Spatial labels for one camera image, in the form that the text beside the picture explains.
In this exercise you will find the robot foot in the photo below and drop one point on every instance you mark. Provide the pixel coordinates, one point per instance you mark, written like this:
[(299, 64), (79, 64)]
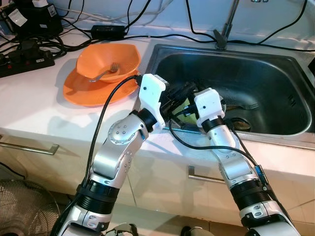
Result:
[(123, 230), (197, 232)]

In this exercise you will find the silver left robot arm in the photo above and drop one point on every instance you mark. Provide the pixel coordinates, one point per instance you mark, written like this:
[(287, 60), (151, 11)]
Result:
[(113, 157)]

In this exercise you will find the black power strip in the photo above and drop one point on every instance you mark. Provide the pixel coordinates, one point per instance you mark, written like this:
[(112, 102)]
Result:
[(29, 63)]

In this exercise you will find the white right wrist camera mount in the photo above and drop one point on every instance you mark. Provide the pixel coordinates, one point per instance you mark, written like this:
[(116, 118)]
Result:
[(209, 103)]

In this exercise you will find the steel faucet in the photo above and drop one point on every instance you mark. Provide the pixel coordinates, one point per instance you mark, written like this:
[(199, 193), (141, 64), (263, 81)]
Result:
[(221, 38)]

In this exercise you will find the stainless steel sink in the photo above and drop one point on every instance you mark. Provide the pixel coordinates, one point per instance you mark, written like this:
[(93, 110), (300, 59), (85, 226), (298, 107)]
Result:
[(275, 73)]

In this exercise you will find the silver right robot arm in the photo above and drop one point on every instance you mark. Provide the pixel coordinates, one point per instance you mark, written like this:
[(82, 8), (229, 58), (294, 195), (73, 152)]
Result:
[(236, 164)]

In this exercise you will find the black charger box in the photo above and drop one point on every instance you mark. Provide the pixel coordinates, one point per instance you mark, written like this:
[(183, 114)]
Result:
[(42, 22)]

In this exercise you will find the floor fan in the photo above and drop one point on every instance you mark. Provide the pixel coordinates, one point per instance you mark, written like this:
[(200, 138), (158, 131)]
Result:
[(24, 211)]

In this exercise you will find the silver fork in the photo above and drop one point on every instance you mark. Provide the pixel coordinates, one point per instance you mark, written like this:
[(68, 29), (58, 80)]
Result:
[(251, 105), (103, 73)]

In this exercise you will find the black power adapter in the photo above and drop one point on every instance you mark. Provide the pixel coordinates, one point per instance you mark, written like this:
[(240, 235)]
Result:
[(108, 32)]

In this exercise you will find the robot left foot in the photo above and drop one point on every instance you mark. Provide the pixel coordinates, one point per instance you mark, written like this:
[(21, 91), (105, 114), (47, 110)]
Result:
[(123, 230)]

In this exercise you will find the white plug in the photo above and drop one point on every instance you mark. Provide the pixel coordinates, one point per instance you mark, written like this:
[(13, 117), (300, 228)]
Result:
[(40, 3)]

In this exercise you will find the orange bowl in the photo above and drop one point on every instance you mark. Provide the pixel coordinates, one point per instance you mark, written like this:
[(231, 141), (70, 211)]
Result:
[(93, 56)]

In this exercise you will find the orange plate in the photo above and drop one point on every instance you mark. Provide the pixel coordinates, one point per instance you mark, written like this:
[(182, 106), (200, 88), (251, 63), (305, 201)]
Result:
[(78, 93)]

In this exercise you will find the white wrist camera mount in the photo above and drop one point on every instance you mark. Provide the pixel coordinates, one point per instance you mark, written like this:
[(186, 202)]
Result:
[(150, 93), (209, 103)]

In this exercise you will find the white kitchen cabinet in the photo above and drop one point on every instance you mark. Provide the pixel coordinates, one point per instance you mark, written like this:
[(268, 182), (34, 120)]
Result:
[(162, 191)]

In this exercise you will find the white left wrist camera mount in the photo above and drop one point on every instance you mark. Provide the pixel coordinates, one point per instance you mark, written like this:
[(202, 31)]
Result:
[(150, 93)]

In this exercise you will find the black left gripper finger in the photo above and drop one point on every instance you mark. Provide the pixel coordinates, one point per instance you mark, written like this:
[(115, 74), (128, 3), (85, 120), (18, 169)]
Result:
[(179, 104), (187, 90)]

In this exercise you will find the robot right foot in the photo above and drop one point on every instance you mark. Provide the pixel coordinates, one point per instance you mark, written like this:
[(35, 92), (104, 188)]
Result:
[(197, 232)]

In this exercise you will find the sink drain strainer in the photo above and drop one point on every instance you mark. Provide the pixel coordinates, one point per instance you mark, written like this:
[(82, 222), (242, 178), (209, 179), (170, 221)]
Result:
[(241, 124)]

